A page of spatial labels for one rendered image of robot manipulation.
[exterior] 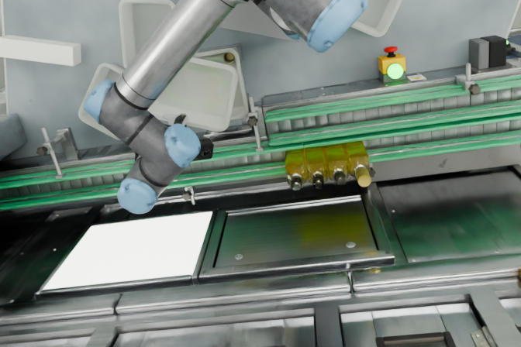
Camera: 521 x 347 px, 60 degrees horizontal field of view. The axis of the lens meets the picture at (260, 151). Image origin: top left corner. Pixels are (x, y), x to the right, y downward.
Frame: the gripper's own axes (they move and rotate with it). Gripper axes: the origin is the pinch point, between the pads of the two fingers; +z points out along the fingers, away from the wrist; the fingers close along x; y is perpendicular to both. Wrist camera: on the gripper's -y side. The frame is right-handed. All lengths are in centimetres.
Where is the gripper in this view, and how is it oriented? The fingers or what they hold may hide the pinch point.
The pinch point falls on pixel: (187, 119)
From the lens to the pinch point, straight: 119.2
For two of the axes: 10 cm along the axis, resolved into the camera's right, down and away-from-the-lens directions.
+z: 0.9, -5.2, 8.5
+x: -1.3, 8.4, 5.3
